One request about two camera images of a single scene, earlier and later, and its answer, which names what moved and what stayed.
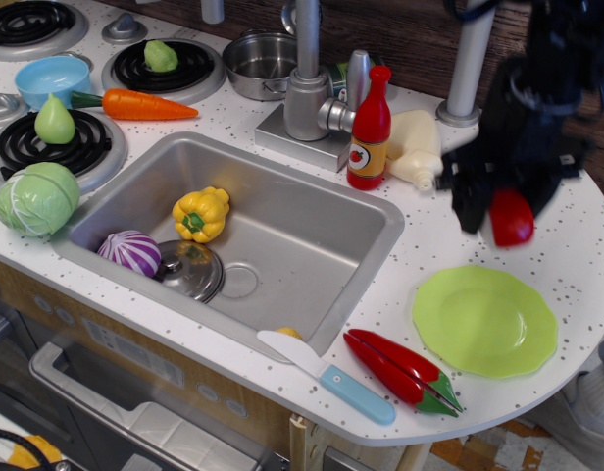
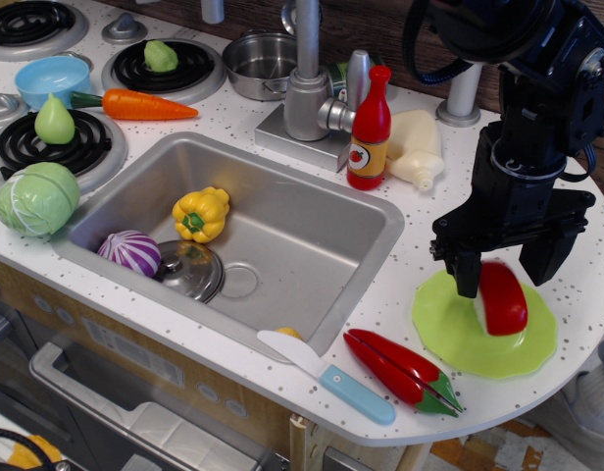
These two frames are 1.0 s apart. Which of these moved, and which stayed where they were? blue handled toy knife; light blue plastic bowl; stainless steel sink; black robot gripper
Moved: black robot gripper
Stayed: light blue plastic bowl; stainless steel sink; blue handled toy knife
